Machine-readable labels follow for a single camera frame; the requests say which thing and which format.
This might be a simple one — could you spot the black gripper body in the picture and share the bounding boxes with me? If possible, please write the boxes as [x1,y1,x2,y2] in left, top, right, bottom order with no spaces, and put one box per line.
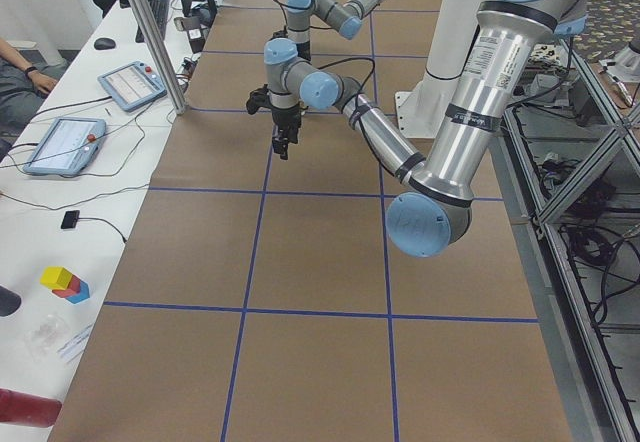
[272,107,301,143]

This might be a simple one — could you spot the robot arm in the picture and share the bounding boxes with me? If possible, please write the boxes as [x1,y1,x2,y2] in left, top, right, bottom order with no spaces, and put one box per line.
[281,0,385,61]
[246,0,587,257]

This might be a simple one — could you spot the brown paper table mat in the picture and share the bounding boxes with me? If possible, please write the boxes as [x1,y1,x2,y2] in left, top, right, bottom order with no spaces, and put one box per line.
[51,0,571,441]

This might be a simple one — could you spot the far teach pendant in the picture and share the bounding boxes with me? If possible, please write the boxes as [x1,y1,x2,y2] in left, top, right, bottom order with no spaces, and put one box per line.
[97,61,166,112]

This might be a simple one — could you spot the teach pendant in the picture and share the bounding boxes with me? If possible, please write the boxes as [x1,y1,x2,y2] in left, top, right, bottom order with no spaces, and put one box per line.
[23,117,107,176]
[97,61,166,112]

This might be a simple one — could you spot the black keyboard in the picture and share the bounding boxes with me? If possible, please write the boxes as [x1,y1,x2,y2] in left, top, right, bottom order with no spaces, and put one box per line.
[147,0,170,39]

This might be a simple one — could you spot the black computer mouse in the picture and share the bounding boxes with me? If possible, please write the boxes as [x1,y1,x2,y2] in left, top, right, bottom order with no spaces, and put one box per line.
[93,37,116,51]

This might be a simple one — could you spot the near teach pendant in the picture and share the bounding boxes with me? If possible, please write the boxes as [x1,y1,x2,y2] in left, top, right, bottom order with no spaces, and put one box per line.
[23,117,107,176]

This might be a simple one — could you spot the small black puck device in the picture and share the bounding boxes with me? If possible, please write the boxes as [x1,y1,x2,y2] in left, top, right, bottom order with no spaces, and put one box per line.
[60,210,80,230]

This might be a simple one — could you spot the yellow red blue blocks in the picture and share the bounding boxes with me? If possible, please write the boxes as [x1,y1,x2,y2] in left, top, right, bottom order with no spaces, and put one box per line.
[40,266,90,304]

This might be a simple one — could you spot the seated person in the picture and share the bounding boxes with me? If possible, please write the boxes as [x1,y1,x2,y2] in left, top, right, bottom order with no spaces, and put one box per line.
[1,39,65,156]

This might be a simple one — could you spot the red cylinder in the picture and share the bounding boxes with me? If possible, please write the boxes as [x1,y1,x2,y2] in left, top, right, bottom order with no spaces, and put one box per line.
[1,388,62,428]

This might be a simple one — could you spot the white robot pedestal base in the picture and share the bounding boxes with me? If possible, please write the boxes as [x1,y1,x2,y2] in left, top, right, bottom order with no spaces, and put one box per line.
[396,0,483,139]

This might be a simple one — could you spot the aluminium frame post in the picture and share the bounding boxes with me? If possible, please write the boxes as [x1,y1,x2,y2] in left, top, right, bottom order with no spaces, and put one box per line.
[128,0,187,115]

